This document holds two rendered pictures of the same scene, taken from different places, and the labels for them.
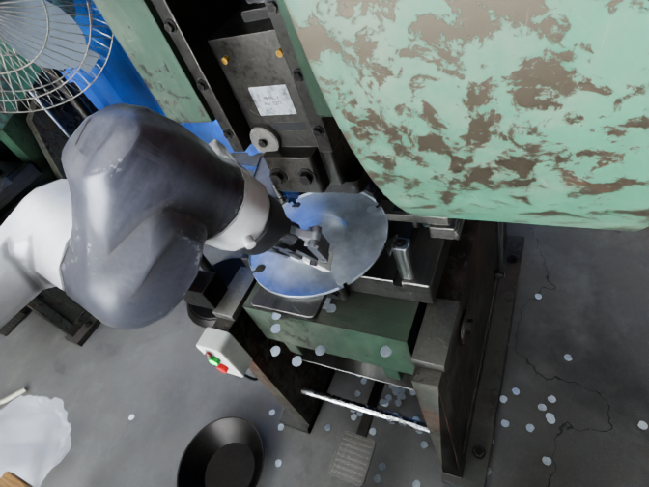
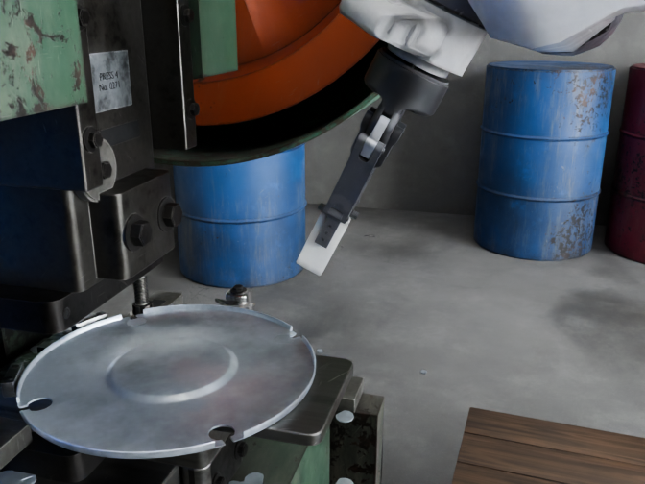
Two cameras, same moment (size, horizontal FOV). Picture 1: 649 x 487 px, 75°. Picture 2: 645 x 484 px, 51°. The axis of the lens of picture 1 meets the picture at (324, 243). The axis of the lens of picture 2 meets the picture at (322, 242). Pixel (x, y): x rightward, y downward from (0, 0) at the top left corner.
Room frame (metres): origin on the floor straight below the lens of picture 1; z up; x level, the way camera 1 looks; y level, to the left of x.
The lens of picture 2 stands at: (0.74, 0.62, 1.12)
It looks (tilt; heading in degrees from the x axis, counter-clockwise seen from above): 19 degrees down; 245
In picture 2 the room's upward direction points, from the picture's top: straight up
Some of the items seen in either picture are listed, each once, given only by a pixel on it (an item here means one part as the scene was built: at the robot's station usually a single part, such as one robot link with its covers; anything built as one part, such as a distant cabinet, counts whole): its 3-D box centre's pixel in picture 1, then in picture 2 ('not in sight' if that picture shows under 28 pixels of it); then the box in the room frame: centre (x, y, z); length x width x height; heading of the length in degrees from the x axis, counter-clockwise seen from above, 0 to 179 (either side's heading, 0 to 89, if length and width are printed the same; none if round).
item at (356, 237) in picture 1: (316, 237); (172, 366); (0.62, 0.01, 0.78); 0.29 x 0.29 x 0.01
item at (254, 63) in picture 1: (290, 100); (69, 109); (0.68, -0.05, 1.04); 0.17 x 0.15 x 0.30; 140
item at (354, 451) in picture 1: (380, 381); not in sight; (0.61, 0.02, 0.14); 0.59 x 0.10 x 0.05; 140
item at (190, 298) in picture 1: (211, 300); not in sight; (0.74, 0.31, 0.62); 0.10 x 0.06 x 0.20; 50
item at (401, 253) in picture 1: (404, 257); (240, 321); (0.50, -0.12, 0.75); 0.03 x 0.03 x 0.10; 50
